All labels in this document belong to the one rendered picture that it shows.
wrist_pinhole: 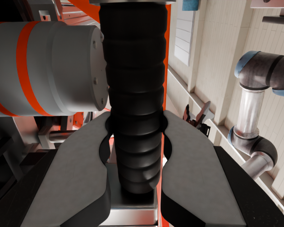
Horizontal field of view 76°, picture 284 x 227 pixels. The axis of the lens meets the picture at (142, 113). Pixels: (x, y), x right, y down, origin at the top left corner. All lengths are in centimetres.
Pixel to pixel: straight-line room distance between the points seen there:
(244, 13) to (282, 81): 496
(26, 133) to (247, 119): 87
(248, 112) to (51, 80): 84
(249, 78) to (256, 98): 11
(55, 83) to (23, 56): 5
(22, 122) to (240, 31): 557
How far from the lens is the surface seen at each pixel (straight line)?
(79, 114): 62
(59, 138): 41
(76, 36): 26
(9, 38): 29
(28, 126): 40
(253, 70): 82
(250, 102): 92
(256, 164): 96
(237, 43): 576
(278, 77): 79
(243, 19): 571
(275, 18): 77
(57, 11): 56
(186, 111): 83
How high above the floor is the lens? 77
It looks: 30 degrees up
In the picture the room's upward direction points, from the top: 179 degrees clockwise
